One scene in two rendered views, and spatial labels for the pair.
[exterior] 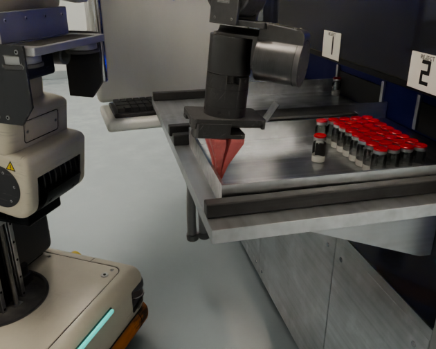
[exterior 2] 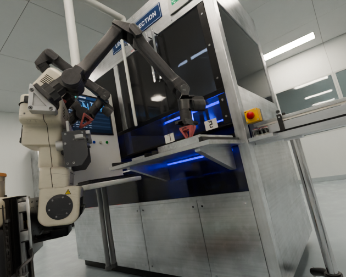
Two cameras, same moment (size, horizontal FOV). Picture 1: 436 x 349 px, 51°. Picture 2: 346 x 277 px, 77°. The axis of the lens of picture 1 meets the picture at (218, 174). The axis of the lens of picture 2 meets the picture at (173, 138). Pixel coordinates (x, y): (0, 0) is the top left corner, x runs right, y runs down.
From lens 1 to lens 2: 79 cm
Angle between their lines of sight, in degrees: 50
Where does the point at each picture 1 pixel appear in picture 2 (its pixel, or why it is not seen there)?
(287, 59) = (202, 101)
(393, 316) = (233, 202)
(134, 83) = (81, 178)
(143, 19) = not seen: hidden behind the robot
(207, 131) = (189, 122)
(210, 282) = not seen: outside the picture
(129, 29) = not seen: hidden behind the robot
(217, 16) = (183, 93)
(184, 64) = (100, 169)
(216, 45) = (183, 101)
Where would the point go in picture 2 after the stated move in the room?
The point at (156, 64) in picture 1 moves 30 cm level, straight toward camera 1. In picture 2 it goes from (89, 169) to (111, 162)
